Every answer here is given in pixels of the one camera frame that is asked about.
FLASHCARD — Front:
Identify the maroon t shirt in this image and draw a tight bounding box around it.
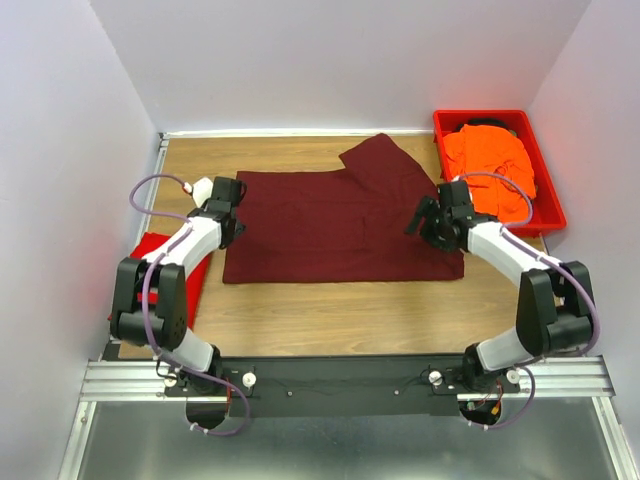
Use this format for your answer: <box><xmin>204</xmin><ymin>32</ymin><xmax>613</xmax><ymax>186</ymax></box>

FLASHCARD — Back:
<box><xmin>222</xmin><ymin>134</ymin><xmax>464</xmax><ymax>284</ymax></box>

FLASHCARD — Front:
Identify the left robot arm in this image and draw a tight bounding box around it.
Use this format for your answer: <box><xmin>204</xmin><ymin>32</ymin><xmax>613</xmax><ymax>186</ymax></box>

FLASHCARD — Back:
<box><xmin>110</xmin><ymin>174</ymin><xmax>247</xmax><ymax>395</ymax></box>

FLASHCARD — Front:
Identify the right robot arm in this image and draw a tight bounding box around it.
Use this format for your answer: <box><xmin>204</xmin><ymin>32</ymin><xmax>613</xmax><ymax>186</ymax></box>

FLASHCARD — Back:
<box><xmin>405</xmin><ymin>180</ymin><xmax>600</xmax><ymax>392</ymax></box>

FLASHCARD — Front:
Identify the folded red t shirt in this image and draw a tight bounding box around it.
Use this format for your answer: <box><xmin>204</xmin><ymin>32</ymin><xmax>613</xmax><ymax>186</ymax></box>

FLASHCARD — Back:
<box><xmin>109</xmin><ymin>233</ymin><xmax>211</xmax><ymax>347</ymax></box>

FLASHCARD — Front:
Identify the orange t shirt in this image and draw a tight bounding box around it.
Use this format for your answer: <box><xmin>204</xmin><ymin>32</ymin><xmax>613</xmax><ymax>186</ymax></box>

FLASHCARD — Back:
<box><xmin>443</xmin><ymin>124</ymin><xmax>536</xmax><ymax>224</ymax></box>

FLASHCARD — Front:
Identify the red plastic bin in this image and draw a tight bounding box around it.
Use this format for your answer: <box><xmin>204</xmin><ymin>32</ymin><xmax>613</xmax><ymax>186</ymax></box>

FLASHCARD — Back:
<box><xmin>433</xmin><ymin>109</ymin><xmax>567</xmax><ymax>237</ymax></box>

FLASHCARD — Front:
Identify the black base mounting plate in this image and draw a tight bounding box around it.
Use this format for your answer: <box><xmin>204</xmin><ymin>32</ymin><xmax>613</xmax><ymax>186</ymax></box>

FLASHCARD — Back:
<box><xmin>165</xmin><ymin>354</ymin><xmax>520</xmax><ymax>418</ymax></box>

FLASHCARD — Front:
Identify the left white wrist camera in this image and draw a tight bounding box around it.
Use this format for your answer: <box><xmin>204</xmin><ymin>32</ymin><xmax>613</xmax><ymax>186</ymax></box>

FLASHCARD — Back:
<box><xmin>182</xmin><ymin>177</ymin><xmax>214</xmax><ymax>208</ymax></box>

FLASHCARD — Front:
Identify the aluminium frame rail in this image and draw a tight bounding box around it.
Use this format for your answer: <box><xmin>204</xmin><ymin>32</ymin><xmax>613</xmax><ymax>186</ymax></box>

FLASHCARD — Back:
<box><xmin>80</xmin><ymin>357</ymin><xmax>615</xmax><ymax>402</ymax></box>

